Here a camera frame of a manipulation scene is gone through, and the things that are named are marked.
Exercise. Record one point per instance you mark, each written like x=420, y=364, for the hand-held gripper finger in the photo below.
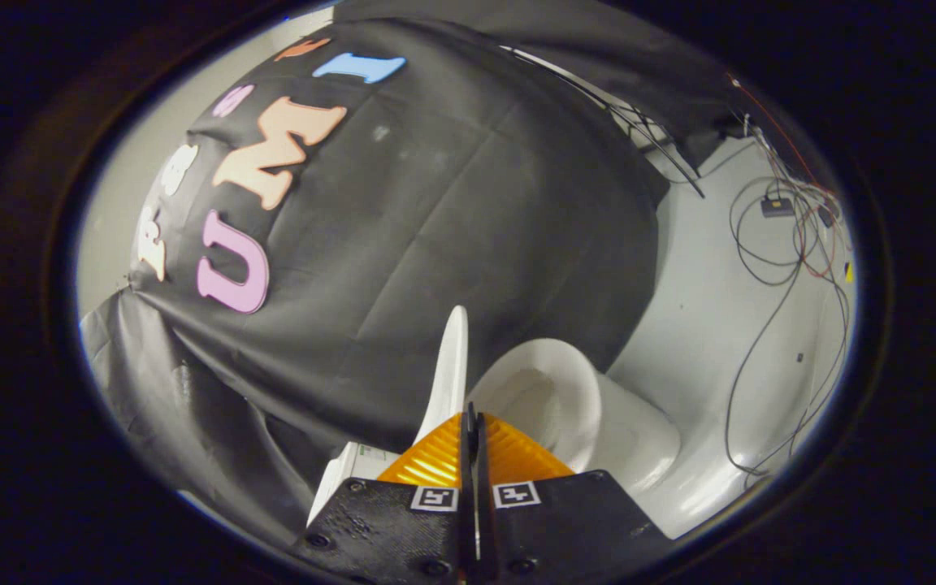
x=467, y=520
x=486, y=528

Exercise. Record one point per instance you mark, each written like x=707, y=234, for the black backdrop cloth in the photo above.
x=452, y=227

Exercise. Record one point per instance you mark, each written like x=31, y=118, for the black light stand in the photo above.
x=639, y=130

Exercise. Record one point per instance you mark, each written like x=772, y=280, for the small black box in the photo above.
x=777, y=206

